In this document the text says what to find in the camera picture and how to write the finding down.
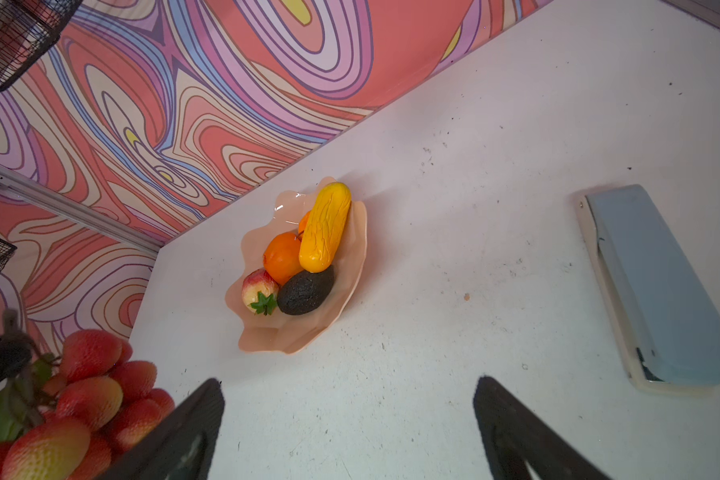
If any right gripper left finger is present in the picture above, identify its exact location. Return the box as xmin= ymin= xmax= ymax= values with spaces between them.
xmin=99 ymin=378 xmax=225 ymax=480

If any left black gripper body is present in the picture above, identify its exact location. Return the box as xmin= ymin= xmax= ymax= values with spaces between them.
xmin=0 ymin=309 xmax=33 ymax=383

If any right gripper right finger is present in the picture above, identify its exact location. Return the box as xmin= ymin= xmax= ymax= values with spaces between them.
xmin=473 ymin=376 xmax=607 ymax=479

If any red yellow fake strawberry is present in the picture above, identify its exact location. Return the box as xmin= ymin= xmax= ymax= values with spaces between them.
xmin=241 ymin=268 xmax=280 ymax=316

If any dark fake avocado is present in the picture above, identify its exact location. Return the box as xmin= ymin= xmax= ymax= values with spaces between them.
xmin=277 ymin=265 xmax=335 ymax=316

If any large orange fake fruit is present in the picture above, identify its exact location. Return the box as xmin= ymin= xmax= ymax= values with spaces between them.
xmin=262 ymin=232 xmax=303 ymax=285

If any small orange fake tangerine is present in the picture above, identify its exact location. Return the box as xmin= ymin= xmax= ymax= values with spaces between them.
xmin=297 ymin=211 xmax=311 ymax=239

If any yellow fake corn cob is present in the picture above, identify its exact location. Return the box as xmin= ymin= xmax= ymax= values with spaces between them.
xmin=299 ymin=182 xmax=352 ymax=273

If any pink faceted fruit bowl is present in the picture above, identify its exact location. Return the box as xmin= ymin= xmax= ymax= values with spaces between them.
xmin=225 ymin=177 xmax=368 ymax=354

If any light blue stapler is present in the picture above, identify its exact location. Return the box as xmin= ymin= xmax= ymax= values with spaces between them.
xmin=576 ymin=184 xmax=720 ymax=396

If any black wire basket back wall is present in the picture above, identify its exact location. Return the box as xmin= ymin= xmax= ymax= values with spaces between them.
xmin=0 ymin=0 xmax=82 ymax=92

